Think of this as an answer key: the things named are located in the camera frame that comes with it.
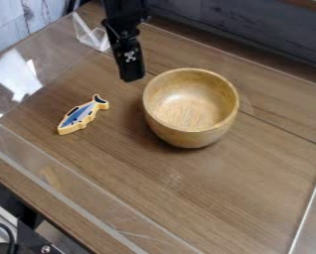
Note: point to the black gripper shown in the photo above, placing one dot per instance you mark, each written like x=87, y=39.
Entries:
x=124, y=14

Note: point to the blue wooden toy fish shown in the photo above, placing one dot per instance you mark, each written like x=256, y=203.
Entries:
x=82, y=115

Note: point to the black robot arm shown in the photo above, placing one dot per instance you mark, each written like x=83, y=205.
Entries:
x=124, y=14

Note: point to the brown wooden bowl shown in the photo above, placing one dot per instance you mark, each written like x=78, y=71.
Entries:
x=190, y=106

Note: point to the clear acrylic front barrier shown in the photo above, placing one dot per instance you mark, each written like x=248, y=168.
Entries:
x=90, y=214

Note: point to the black metal mount with screw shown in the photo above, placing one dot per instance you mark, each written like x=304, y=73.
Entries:
x=46, y=240

